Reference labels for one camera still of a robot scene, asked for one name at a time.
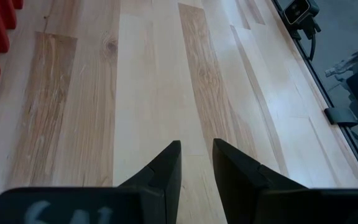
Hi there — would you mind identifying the grey chair base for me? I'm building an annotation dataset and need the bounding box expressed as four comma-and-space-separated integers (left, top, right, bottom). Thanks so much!
324, 27, 358, 78

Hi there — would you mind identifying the grey rail bracket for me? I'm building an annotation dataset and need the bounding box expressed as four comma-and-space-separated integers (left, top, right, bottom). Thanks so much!
324, 106, 358, 127

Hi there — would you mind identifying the black camera cable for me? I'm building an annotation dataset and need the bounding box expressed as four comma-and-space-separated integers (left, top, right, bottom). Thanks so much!
305, 26, 318, 62

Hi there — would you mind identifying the black table-level camera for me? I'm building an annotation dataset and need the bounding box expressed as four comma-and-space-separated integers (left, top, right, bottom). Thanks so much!
282, 0, 322, 34

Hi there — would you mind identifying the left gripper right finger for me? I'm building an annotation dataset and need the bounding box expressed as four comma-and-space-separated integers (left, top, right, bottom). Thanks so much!
212, 138, 358, 224

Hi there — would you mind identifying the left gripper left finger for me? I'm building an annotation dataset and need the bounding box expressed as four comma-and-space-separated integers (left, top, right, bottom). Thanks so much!
0, 139, 183, 224

